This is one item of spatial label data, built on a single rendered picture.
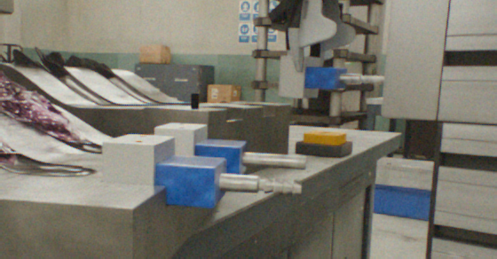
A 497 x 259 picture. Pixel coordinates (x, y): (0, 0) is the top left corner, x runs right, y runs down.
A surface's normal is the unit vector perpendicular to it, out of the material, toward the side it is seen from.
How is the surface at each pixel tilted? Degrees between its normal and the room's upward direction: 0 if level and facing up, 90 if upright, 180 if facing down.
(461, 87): 90
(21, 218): 90
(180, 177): 90
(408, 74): 90
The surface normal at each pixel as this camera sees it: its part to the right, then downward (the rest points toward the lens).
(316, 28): -0.54, -0.08
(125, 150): -0.19, 0.14
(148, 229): 0.98, 0.06
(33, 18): 0.87, 0.10
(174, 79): -0.46, 0.11
